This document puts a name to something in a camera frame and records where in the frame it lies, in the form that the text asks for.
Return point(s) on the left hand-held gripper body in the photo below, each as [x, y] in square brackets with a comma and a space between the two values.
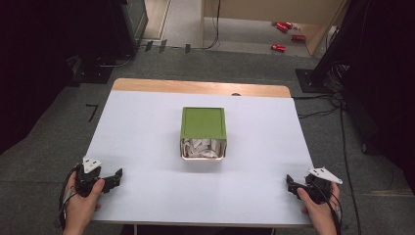
[85, 181]

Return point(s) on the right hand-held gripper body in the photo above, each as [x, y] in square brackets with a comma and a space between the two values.
[318, 191]

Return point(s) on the pile of white packets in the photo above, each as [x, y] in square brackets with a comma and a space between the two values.
[200, 148]

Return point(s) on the green-topped box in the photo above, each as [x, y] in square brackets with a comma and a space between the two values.
[203, 123]

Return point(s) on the person's right hand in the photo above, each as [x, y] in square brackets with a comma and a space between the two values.
[321, 218]

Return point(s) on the person's left hand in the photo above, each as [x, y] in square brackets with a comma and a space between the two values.
[80, 212]

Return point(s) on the white table sheet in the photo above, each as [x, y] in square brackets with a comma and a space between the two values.
[147, 147]

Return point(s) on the black stand base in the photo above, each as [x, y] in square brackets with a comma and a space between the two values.
[94, 75]
[308, 81]

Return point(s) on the wooden table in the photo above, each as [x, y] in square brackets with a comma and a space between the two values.
[195, 86]

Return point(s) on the dark curtain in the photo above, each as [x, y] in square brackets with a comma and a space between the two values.
[388, 81]
[39, 65]

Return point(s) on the red can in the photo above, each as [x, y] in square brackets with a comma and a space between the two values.
[282, 27]
[278, 48]
[289, 24]
[298, 37]

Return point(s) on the black stand pole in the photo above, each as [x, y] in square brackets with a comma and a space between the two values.
[336, 42]

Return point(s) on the beige wooden partition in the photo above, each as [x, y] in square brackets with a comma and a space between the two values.
[261, 9]

